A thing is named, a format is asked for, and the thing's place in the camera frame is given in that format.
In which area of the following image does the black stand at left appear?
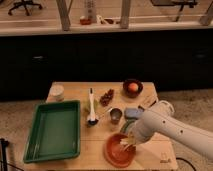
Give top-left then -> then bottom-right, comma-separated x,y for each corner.
0,138 -> 9,171

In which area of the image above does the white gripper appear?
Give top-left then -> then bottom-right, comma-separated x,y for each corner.
128,121 -> 152,145

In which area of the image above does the green vegetable stalk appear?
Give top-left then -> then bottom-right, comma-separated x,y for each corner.
120,120 -> 134,134

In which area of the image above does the black handled wooden tool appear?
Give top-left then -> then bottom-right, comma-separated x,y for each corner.
138,95 -> 158,110

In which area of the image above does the black office chair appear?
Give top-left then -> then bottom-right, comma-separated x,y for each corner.
8,0 -> 43,16

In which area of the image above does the small red object on shelf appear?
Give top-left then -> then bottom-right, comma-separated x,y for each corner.
79,16 -> 92,25

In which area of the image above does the small metal cup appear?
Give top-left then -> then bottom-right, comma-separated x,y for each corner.
110,108 -> 122,125

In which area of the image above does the black floor cable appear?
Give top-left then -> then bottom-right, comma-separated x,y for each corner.
174,156 -> 196,171

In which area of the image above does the orange fruit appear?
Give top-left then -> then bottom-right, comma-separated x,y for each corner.
128,83 -> 138,92

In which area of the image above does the yellow banana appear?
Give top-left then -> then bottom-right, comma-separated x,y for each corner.
120,137 -> 136,150

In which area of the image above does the dark brown bowl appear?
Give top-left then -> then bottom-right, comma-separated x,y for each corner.
123,79 -> 143,98

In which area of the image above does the white cylindrical container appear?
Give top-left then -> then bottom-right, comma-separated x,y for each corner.
50,85 -> 64,101

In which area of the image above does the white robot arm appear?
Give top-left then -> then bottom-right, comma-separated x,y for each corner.
130,100 -> 213,160

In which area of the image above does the green plastic tray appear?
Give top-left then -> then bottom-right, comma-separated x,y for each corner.
23,100 -> 81,163

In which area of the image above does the red orange bowl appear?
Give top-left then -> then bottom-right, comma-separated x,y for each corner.
103,133 -> 136,168

